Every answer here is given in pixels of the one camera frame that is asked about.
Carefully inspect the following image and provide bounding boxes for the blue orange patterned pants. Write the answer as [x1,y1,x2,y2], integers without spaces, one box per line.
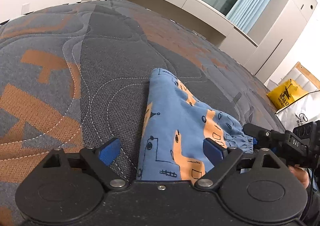
[136,68,253,183]

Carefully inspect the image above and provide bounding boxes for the person's right hand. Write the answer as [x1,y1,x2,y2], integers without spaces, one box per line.
[288,166,309,189]

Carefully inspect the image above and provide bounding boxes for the white printed shopping bag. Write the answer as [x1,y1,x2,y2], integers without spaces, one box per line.
[276,91,320,131]

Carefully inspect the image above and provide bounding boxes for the yellow plastic bag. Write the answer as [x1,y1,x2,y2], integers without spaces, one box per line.
[267,79,308,110]

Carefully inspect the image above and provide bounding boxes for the wooden padded headboard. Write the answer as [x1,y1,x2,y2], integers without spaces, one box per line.
[266,62,319,93]

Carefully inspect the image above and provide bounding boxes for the grey orange quilted mattress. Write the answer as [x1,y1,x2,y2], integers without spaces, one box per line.
[1,0,283,225]

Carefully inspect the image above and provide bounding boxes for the beige built-in cabinet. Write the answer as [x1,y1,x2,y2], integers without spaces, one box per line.
[84,0,319,82]

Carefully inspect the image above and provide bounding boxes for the white wall switch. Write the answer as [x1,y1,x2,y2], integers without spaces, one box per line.
[21,3,30,15]

